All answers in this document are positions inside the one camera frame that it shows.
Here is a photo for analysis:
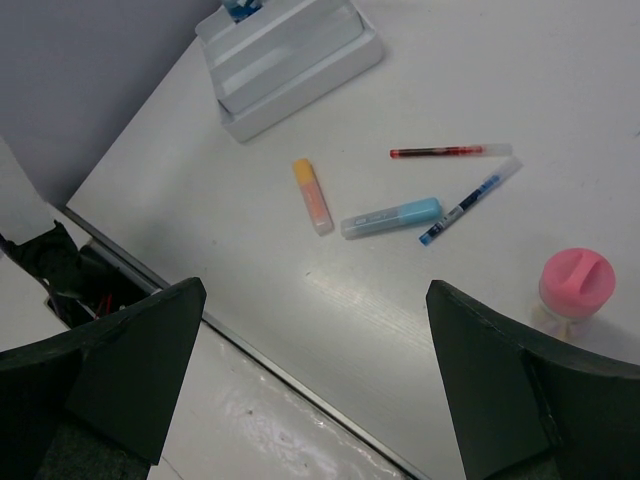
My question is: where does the white compartment tray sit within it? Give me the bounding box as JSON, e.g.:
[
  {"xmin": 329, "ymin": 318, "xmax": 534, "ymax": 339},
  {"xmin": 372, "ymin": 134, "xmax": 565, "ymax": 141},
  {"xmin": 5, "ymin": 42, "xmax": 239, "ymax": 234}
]
[{"xmin": 195, "ymin": 1, "xmax": 384, "ymax": 143}]

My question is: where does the blue slime jar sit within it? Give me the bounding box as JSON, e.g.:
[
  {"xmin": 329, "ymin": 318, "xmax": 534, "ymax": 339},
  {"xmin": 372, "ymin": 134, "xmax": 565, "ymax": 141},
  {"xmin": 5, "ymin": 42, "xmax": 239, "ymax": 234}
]
[{"xmin": 221, "ymin": 0, "xmax": 263, "ymax": 23}]

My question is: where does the blue highlighter marker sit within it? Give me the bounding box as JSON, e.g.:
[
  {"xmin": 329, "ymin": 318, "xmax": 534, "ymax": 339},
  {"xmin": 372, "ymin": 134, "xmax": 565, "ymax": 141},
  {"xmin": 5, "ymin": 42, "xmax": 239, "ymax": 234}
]
[{"xmin": 340, "ymin": 197, "xmax": 442, "ymax": 240}]

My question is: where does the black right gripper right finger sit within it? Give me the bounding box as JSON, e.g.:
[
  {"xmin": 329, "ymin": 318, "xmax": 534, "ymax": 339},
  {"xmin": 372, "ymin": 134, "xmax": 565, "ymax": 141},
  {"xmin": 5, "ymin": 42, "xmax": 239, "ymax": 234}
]
[{"xmin": 426, "ymin": 280, "xmax": 639, "ymax": 479}]

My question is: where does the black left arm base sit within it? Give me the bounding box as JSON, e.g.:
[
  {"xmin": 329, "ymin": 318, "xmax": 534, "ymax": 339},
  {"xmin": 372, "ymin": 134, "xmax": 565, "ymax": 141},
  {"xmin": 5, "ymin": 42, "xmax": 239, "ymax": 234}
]
[{"xmin": 1, "ymin": 220, "xmax": 158, "ymax": 330}]

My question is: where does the dark blue gel pen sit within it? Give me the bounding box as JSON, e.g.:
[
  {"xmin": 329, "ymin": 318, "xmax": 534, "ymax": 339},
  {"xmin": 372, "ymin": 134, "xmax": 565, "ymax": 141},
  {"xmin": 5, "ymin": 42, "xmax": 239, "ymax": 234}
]
[{"xmin": 419, "ymin": 157, "xmax": 522, "ymax": 246}]

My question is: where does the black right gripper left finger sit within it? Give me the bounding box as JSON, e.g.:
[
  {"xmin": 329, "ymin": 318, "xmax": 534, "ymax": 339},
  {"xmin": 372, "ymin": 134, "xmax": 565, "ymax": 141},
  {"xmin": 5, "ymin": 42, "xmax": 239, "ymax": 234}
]
[{"xmin": 1, "ymin": 278, "xmax": 206, "ymax": 479}]

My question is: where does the pink capped bottle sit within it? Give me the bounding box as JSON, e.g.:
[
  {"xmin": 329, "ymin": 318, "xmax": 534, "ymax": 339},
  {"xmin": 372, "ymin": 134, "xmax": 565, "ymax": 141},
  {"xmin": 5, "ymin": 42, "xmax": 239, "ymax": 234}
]
[{"xmin": 532, "ymin": 247, "xmax": 616, "ymax": 341}]

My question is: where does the red ink refill pen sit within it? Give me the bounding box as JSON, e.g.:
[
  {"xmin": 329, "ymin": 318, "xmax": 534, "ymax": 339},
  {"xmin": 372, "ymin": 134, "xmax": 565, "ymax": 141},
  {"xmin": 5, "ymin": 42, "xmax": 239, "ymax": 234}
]
[{"xmin": 389, "ymin": 144, "xmax": 513, "ymax": 159}]

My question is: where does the orange highlighter marker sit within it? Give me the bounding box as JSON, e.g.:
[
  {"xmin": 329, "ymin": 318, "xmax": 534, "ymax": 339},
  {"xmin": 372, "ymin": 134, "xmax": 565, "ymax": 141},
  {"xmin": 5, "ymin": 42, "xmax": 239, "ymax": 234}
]
[{"xmin": 293, "ymin": 158, "xmax": 334, "ymax": 236}]

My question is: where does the silver foil cover plate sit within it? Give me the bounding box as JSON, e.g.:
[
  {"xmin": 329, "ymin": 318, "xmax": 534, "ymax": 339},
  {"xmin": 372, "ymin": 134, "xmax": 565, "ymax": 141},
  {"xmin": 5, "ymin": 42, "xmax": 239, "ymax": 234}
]
[{"xmin": 149, "ymin": 324, "xmax": 406, "ymax": 479}]

